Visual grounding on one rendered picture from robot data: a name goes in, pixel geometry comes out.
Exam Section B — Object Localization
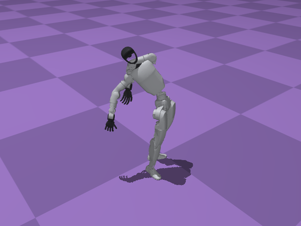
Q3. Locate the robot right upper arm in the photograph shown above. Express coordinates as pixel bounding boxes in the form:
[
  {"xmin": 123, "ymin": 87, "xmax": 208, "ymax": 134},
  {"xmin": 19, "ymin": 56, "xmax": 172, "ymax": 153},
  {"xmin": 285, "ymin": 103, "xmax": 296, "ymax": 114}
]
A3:
[{"xmin": 111, "ymin": 74, "xmax": 134, "ymax": 99}]

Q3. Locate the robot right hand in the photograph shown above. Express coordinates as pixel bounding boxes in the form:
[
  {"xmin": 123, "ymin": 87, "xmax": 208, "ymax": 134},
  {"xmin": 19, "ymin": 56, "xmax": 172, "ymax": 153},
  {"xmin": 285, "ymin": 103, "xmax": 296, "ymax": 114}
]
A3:
[{"xmin": 105, "ymin": 114, "xmax": 117, "ymax": 132}]

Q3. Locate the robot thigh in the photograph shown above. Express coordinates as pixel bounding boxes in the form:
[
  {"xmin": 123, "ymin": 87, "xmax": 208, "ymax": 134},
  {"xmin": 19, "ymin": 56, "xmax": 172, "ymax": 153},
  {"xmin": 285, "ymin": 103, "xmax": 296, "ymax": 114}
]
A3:
[
  {"xmin": 166, "ymin": 100, "xmax": 175, "ymax": 130},
  {"xmin": 152, "ymin": 105, "xmax": 167, "ymax": 148}
]

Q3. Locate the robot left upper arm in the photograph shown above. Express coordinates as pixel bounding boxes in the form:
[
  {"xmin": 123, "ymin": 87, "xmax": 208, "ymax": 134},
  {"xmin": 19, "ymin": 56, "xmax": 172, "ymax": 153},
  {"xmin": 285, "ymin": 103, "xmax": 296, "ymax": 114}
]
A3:
[{"xmin": 127, "ymin": 53, "xmax": 157, "ymax": 70}]

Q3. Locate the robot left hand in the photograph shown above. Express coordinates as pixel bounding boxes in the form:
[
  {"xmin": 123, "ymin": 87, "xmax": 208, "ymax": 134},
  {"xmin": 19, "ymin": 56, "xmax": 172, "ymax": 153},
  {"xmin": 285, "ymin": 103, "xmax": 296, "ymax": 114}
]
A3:
[{"xmin": 120, "ymin": 84, "xmax": 132, "ymax": 105}]

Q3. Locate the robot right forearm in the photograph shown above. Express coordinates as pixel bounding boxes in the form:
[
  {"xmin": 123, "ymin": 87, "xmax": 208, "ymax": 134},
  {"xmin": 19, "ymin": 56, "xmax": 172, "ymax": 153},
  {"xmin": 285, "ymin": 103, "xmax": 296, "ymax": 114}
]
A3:
[{"xmin": 108, "ymin": 92, "xmax": 119, "ymax": 119}]

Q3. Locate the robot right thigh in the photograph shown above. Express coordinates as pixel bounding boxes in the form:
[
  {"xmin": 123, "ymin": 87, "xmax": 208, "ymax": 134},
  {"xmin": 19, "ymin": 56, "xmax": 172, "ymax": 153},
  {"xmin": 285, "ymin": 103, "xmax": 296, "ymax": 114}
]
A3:
[{"xmin": 152, "ymin": 105, "xmax": 167, "ymax": 148}]

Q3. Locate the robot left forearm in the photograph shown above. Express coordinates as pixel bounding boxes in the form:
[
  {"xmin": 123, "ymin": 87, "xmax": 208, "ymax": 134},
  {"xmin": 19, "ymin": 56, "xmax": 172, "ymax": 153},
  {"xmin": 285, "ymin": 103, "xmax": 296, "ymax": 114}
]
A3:
[{"xmin": 126, "ymin": 66, "xmax": 132, "ymax": 88}]

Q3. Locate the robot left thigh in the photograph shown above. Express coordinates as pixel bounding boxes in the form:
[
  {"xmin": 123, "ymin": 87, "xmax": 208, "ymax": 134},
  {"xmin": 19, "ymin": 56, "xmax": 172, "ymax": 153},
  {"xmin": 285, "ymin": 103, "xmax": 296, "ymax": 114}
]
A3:
[{"xmin": 166, "ymin": 100, "xmax": 175, "ymax": 130}]

